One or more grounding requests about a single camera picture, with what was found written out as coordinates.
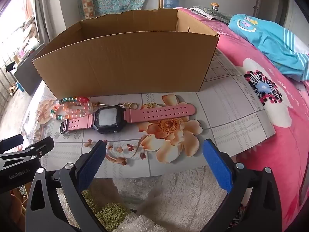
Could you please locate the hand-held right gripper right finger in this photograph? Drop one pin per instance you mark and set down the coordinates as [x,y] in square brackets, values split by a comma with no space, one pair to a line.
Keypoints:
[218,166]

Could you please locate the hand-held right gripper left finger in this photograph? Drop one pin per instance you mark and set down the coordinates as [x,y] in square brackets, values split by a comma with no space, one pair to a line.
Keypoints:
[93,160]

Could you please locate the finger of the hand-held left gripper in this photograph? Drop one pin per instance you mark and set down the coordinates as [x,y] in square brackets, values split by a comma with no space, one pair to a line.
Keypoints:
[41,148]
[12,143]

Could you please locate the small gold earring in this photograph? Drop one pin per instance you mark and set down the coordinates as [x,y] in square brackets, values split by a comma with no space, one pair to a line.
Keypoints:
[99,104]

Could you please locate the brown cardboard box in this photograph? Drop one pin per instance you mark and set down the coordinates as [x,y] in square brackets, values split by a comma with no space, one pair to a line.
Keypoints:
[120,65]

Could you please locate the pink floral blanket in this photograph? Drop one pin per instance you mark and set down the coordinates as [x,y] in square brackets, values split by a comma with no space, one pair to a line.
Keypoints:
[265,154]

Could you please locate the grey curtain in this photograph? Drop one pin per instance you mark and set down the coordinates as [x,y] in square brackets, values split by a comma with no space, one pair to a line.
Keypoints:
[43,9]

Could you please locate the orange patterned roll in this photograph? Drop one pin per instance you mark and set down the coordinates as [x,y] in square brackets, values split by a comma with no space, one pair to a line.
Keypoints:
[88,7]

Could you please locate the green lace-trimmed pillow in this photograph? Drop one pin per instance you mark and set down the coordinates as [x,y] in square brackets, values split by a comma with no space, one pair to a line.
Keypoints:
[222,15]

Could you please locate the mushroom figurine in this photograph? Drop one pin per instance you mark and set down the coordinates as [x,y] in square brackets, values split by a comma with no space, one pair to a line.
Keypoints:
[214,6]

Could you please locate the white wardrobe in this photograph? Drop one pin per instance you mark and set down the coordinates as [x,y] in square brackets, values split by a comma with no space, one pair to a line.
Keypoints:
[299,24]

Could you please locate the brown door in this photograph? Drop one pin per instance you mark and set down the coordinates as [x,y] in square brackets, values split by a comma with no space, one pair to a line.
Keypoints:
[271,2]

